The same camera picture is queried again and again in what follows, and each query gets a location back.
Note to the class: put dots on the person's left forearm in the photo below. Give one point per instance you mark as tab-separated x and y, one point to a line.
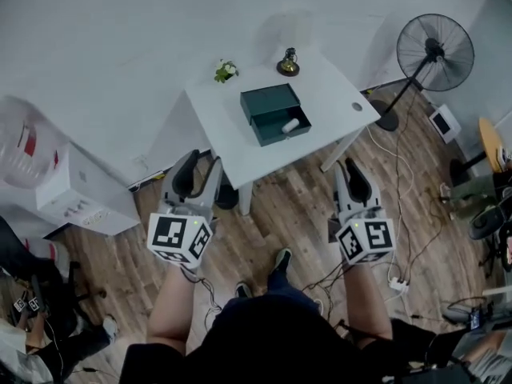
170	306

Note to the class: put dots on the white power strip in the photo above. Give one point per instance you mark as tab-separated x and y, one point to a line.
398	285

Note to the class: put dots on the person's dark trousers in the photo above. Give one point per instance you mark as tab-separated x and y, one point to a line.
288	290

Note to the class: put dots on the black standing fan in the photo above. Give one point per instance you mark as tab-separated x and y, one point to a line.
434	48

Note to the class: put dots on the white table leg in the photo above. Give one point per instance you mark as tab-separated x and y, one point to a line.
246	198
340	150

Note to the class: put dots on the black office chair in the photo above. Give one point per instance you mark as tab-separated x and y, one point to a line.
24	254
490	222

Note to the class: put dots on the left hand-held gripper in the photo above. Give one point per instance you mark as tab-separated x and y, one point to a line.
172	234

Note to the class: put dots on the clear water bottle red label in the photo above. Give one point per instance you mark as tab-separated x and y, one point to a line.
24	146

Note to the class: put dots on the white shade table lamp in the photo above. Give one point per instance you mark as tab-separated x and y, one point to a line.
288	67

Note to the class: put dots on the small white cylinder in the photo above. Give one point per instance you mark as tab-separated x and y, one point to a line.
290	126

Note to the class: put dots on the small white flower plant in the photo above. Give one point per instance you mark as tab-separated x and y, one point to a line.
226	70

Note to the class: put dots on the dark green drawer box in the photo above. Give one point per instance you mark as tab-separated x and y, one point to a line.
268	98

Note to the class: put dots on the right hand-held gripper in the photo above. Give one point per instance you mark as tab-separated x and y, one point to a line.
368	238

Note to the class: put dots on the person's dark shoe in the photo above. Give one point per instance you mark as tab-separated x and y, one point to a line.
242	290
283	259

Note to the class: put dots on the person's black shirt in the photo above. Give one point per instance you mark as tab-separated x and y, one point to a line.
280	346

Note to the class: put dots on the person's right forearm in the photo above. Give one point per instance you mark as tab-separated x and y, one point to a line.
368	302

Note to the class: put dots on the white box device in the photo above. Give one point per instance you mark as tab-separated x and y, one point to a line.
445	123

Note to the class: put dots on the round wooden side table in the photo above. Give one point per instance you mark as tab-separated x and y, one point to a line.
490	144

